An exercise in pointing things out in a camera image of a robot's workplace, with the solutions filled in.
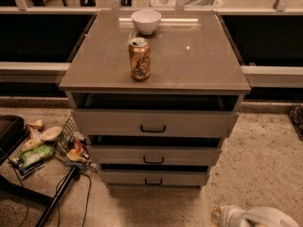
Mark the grey bottom drawer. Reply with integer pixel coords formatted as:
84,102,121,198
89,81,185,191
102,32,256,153
99,164,209,187

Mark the grey drawer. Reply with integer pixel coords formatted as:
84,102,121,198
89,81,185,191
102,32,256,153
71,109,240,138
99,164,209,187
89,146,221,166

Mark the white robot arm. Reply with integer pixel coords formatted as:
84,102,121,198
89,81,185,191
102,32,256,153
211,205,300,227

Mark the grey drawer cabinet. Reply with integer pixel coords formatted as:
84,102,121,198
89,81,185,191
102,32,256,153
58,9,252,190

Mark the grey middle drawer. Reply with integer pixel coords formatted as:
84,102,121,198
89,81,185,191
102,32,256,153
89,146,221,166

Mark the grey top drawer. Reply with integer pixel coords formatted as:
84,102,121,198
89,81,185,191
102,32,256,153
71,109,240,138

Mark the black tripod leg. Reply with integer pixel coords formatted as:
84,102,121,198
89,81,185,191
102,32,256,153
35,166,80,227

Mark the gold soda can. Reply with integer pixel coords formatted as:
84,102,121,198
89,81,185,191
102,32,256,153
129,37,151,80

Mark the small white bowl on floor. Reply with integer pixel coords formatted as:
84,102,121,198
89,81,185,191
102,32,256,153
40,127,62,141

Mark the green snack bag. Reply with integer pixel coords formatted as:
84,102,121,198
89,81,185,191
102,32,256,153
21,145,54,167

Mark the white ceramic bowl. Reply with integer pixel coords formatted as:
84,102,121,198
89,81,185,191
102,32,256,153
131,9,162,35

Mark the black box at left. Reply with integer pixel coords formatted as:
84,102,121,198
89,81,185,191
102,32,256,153
0,115,29,165

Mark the wire basket at right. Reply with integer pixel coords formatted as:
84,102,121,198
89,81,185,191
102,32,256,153
288,103,303,141

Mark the black cable on floor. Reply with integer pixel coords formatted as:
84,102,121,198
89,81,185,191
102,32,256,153
55,172,93,227

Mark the wire basket with items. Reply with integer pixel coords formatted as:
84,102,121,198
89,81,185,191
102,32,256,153
55,116,98,173

